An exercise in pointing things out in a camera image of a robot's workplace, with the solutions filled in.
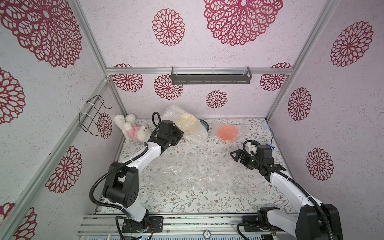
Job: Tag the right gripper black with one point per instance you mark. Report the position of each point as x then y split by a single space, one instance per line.
244 158

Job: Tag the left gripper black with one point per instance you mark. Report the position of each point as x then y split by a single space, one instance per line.
180 134

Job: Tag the yellow plate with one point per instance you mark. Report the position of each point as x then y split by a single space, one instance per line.
193 129

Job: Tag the clear bubble wrap sheet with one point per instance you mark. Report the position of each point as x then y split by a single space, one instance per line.
199 172
159 197

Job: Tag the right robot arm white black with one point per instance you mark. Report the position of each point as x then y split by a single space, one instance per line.
314 220

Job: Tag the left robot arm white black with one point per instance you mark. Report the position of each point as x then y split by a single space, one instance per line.
119 187

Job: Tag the orange plate in bubble wrap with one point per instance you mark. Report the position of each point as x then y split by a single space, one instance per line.
228 132

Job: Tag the white plush bunny pink dress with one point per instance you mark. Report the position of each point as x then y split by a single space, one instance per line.
131 130

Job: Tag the blue toy with cord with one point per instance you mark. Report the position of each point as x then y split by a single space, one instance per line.
264 123

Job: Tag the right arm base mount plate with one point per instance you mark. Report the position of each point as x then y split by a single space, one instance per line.
253 224

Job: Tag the black wire wall basket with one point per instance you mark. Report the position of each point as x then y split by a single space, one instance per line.
89 118

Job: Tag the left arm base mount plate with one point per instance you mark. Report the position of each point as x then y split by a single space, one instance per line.
147 225

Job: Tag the aluminium front rail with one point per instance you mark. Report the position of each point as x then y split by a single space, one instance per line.
177 227

